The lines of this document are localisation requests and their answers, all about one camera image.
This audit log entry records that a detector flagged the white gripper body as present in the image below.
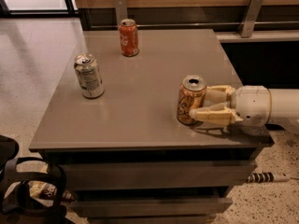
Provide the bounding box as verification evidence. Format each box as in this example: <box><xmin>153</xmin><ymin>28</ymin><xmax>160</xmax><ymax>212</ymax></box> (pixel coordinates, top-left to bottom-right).
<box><xmin>231</xmin><ymin>86</ymin><xmax>271</xmax><ymax>127</ymax></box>

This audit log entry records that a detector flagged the grey drawer cabinet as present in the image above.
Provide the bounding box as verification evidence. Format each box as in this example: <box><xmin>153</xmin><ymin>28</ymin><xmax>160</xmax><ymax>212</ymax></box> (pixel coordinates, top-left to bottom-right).
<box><xmin>30</xmin><ymin>30</ymin><xmax>272</xmax><ymax>224</ymax></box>

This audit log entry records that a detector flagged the striped black white stick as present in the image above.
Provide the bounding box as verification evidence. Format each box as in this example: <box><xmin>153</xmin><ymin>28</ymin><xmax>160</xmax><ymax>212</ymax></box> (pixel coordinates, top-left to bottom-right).
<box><xmin>247</xmin><ymin>172</ymin><xmax>297</xmax><ymax>183</ymax></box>

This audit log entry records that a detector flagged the grey drawer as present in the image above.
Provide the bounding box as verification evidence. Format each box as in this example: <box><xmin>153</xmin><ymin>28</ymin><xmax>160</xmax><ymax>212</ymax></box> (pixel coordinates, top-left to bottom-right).
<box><xmin>71</xmin><ymin>198</ymin><xmax>233</xmax><ymax>217</ymax></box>
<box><xmin>63</xmin><ymin>161</ymin><xmax>256</xmax><ymax>190</ymax></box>

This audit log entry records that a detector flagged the left metal bracket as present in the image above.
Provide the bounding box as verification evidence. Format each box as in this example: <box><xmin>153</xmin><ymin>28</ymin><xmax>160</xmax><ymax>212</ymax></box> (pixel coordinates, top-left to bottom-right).
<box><xmin>114</xmin><ymin>0</ymin><xmax>128</xmax><ymax>25</ymax></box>

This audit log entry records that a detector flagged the crumpled snack bag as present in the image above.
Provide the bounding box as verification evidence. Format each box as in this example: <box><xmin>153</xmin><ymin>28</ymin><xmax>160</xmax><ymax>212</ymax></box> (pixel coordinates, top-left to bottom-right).
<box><xmin>29</xmin><ymin>180</ymin><xmax>75</xmax><ymax>203</ymax></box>

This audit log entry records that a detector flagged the black chair frame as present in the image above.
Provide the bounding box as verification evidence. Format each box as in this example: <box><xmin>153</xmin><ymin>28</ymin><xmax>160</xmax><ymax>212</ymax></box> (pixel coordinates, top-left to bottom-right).
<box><xmin>0</xmin><ymin>135</ymin><xmax>75</xmax><ymax>224</ymax></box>

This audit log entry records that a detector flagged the right metal bracket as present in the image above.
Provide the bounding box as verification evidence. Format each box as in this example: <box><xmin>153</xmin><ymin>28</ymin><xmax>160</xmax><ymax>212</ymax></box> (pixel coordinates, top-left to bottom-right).
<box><xmin>238</xmin><ymin>0</ymin><xmax>263</xmax><ymax>38</ymax></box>

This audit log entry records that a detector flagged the orange gold soda can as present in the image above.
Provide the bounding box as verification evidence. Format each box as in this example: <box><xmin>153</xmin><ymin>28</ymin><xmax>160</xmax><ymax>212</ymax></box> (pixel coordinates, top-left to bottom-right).
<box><xmin>177</xmin><ymin>75</ymin><xmax>206</xmax><ymax>125</ymax></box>

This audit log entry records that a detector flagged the metal bracket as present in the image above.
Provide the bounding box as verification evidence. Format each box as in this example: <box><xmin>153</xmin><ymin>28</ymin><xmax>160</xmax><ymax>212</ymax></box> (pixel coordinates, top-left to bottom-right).
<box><xmin>238</xmin><ymin>0</ymin><xmax>263</xmax><ymax>38</ymax></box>
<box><xmin>114</xmin><ymin>0</ymin><xmax>128</xmax><ymax>25</ymax></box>

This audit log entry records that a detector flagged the lower grey drawer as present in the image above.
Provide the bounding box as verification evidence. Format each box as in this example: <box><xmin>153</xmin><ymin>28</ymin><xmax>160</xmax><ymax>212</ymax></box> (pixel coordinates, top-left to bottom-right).
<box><xmin>71</xmin><ymin>198</ymin><xmax>233</xmax><ymax>217</ymax></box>

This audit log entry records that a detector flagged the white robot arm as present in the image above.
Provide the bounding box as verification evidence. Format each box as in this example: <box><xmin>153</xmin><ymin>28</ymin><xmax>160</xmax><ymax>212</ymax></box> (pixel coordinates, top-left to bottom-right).
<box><xmin>189</xmin><ymin>86</ymin><xmax>299</xmax><ymax>133</ymax></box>

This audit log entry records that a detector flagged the upper grey drawer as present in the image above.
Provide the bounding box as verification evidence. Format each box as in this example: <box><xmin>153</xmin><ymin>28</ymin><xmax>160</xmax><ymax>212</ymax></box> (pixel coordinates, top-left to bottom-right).
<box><xmin>63</xmin><ymin>161</ymin><xmax>256</xmax><ymax>190</ymax></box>

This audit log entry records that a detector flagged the grey side shelf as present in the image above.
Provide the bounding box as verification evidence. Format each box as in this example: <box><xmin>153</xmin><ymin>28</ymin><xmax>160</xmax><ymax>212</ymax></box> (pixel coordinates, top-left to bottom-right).
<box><xmin>216</xmin><ymin>30</ymin><xmax>299</xmax><ymax>43</ymax></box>

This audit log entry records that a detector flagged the white green soda can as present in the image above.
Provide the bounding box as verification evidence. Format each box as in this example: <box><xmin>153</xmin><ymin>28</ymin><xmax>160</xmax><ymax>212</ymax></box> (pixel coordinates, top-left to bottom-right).
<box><xmin>74</xmin><ymin>53</ymin><xmax>105</xmax><ymax>99</ymax></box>

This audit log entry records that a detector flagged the red orange cola can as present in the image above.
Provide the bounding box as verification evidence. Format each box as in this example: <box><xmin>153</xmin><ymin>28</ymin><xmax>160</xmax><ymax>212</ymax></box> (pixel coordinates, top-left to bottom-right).
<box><xmin>119</xmin><ymin>19</ymin><xmax>139</xmax><ymax>57</ymax></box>

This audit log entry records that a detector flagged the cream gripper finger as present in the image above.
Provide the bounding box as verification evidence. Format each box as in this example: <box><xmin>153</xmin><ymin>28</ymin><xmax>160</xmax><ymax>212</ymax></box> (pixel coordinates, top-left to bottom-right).
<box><xmin>189</xmin><ymin>103</ymin><xmax>243</xmax><ymax>126</ymax></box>
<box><xmin>204</xmin><ymin>85</ymin><xmax>235</xmax><ymax>106</ymax></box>

